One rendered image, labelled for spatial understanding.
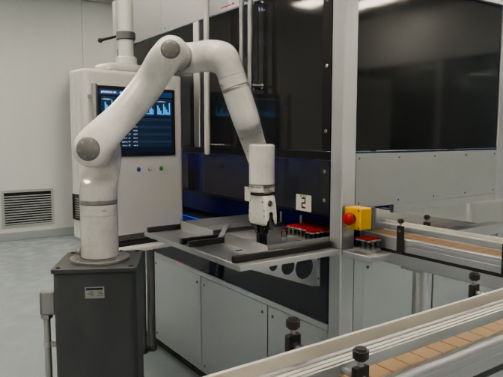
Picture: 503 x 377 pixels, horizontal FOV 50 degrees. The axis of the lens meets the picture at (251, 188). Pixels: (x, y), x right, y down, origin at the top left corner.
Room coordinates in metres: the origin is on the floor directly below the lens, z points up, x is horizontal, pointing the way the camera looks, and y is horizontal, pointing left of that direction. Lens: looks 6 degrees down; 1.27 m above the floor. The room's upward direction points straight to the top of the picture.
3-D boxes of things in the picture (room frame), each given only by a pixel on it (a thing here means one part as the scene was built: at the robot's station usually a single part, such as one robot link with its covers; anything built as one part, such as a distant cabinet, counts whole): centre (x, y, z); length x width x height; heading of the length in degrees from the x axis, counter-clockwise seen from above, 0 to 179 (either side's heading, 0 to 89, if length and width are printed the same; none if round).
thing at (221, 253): (1.98, 0.04, 0.87); 0.70 x 0.48 x 0.02; 35
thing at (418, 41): (2.06, -0.70, 1.50); 0.85 x 0.01 x 0.59; 125
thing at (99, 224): (1.72, 0.50, 0.95); 0.19 x 0.19 x 0.18
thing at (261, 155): (1.74, -0.03, 1.17); 0.09 x 0.08 x 0.13; 1
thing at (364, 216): (1.74, -0.36, 0.99); 0.08 x 0.07 x 0.07; 125
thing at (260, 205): (1.74, -0.03, 1.03); 0.10 x 0.08 x 0.11; 35
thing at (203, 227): (2.16, 0.08, 0.90); 0.34 x 0.26 x 0.04; 125
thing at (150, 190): (2.50, 0.58, 1.19); 0.50 x 0.19 x 0.78; 132
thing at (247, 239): (1.88, -0.12, 0.90); 0.34 x 0.26 x 0.04; 125
